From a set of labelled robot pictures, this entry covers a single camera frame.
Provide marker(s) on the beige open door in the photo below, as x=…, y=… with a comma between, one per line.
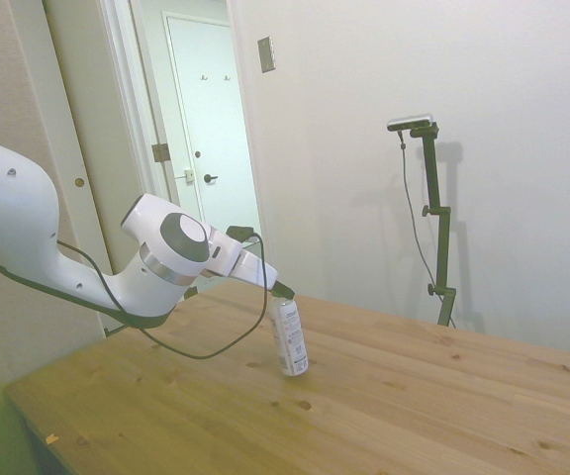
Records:
x=97, y=99

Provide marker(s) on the silver camera on stand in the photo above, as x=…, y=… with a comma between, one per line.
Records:
x=410, y=122

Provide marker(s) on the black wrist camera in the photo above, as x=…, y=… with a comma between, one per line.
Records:
x=240, y=232

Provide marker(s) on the white door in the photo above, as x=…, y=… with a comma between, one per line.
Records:
x=216, y=123

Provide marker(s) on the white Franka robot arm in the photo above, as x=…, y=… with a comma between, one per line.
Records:
x=13, y=213

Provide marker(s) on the black camera stand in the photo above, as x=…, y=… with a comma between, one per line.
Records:
x=436, y=198

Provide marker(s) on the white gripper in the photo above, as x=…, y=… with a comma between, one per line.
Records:
x=245, y=264

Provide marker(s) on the brass door latch plate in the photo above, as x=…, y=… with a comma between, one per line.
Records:
x=189, y=175

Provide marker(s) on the white green-capped water bottle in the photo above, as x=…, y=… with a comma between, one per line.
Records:
x=292, y=346

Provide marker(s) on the brass door hinge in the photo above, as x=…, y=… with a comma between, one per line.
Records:
x=161, y=152

